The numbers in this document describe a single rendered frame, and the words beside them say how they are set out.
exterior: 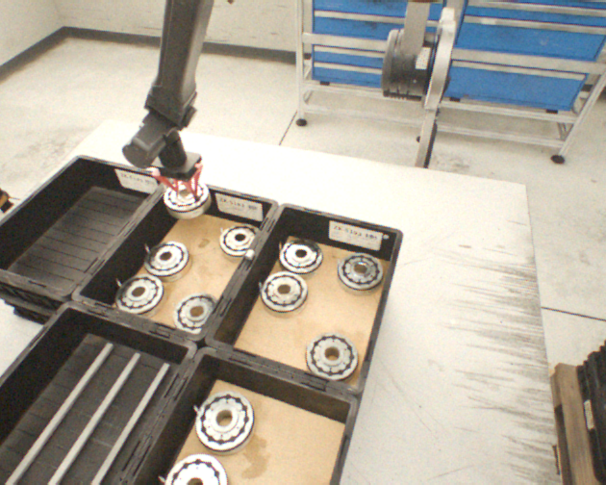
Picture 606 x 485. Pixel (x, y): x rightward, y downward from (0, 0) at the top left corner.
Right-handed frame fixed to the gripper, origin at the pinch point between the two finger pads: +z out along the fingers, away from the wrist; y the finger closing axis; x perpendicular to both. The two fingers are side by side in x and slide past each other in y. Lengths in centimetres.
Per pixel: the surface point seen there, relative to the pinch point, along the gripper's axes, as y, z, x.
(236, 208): 7.9, 9.9, 6.5
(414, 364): 59, 29, -11
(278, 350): 31.6, 14.7, -23.9
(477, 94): 66, 72, 185
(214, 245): 5.6, 14.8, -2.9
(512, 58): 78, 48, 183
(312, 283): 32.4, 15.5, -5.6
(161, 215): -8.5, 8.7, -2.2
